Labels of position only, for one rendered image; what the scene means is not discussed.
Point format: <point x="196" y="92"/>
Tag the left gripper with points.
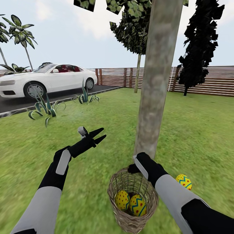
<point x="88" y="142"/>

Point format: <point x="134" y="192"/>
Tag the wicker basket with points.
<point x="126" y="220"/>

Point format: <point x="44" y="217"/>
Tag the easter egg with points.
<point x="122" y="199"/>
<point x="138" y="205"/>
<point x="185" y="181"/>

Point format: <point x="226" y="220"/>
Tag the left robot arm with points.
<point x="41" y="214"/>

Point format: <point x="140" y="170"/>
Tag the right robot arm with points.
<point x="191" y="213"/>

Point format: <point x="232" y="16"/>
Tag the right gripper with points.
<point x="132" y="169"/>

